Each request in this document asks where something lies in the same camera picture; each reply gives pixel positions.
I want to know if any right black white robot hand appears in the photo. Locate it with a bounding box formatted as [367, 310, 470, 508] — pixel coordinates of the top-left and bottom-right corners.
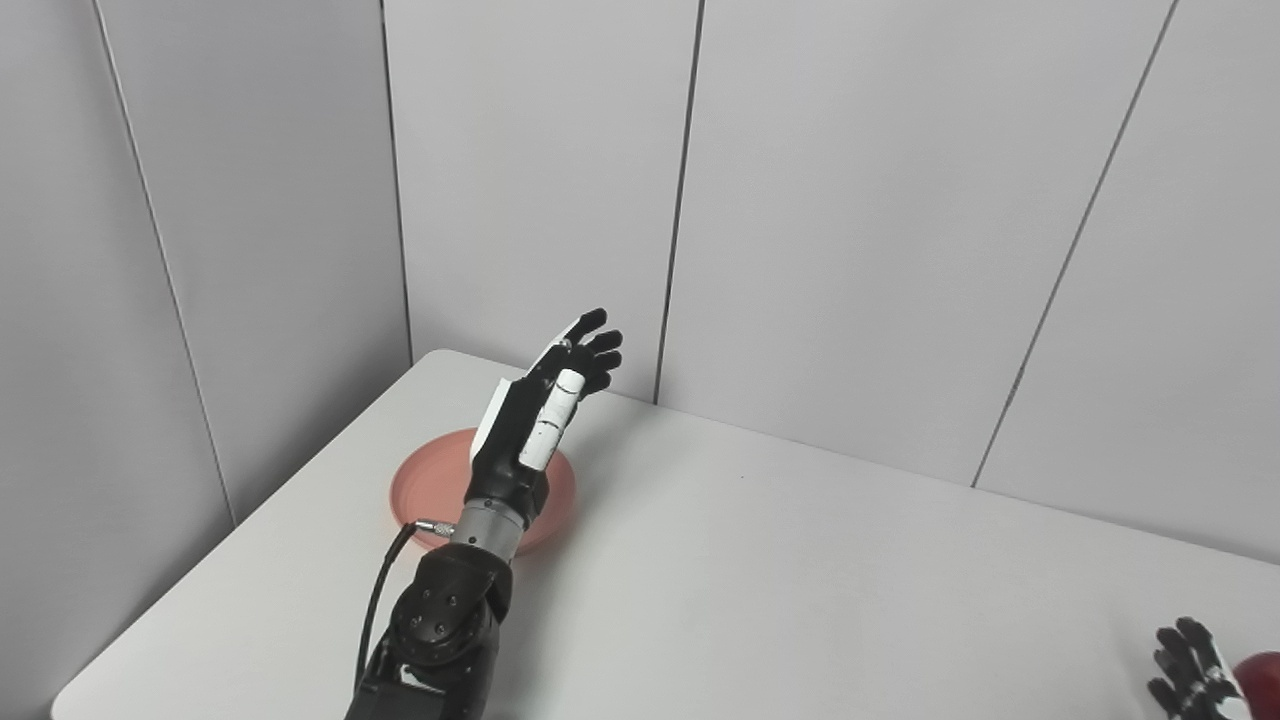
[1147, 617, 1253, 720]

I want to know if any pink plastic plate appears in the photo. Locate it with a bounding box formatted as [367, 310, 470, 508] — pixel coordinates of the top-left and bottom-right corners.
[388, 428, 578, 557]

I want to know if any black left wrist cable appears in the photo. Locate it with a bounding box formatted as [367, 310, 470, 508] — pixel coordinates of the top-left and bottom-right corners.
[355, 518, 457, 693]

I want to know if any red apple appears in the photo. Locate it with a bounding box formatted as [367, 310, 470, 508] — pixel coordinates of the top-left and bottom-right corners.
[1232, 652, 1280, 720]

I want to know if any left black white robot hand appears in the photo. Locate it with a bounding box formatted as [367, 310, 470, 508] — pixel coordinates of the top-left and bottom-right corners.
[466, 308, 625, 528]

